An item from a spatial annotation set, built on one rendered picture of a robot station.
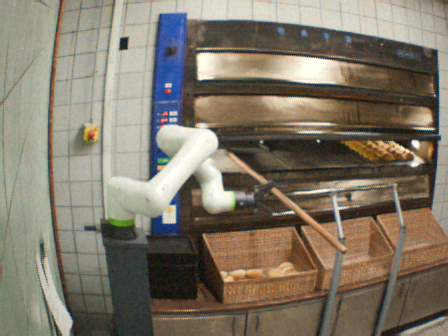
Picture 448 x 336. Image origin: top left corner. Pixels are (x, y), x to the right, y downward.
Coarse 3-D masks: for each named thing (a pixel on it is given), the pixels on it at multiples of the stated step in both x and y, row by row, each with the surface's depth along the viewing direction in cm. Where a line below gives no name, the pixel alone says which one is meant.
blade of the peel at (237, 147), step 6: (222, 144) 460; (228, 144) 460; (234, 144) 461; (240, 144) 461; (246, 144) 462; (252, 144) 462; (258, 144) 462; (222, 150) 436; (234, 150) 438; (240, 150) 439; (246, 150) 440; (252, 150) 441; (258, 150) 442; (264, 150) 443
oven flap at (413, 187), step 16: (400, 176) 428; (416, 176) 432; (192, 192) 390; (352, 192) 415; (368, 192) 419; (384, 192) 423; (400, 192) 426; (416, 192) 431; (272, 208) 401; (288, 208) 403; (304, 208) 406; (320, 208) 408
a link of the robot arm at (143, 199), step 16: (192, 128) 298; (176, 144) 297; (192, 144) 288; (208, 144) 291; (176, 160) 281; (192, 160) 284; (160, 176) 272; (176, 176) 275; (144, 192) 264; (160, 192) 265; (144, 208) 264; (160, 208) 265
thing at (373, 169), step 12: (312, 168) 408; (324, 168) 409; (336, 168) 410; (348, 168) 411; (360, 168) 412; (372, 168) 415; (384, 168) 418; (396, 168) 421; (408, 168) 424; (420, 168) 428; (192, 180) 385; (228, 180) 391; (240, 180) 393; (252, 180) 394
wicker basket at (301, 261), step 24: (216, 240) 394; (240, 240) 397; (264, 240) 401; (288, 240) 405; (216, 264) 366; (240, 264) 397; (264, 264) 401; (312, 264) 371; (216, 288) 368; (240, 288) 355; (312, 288) 369
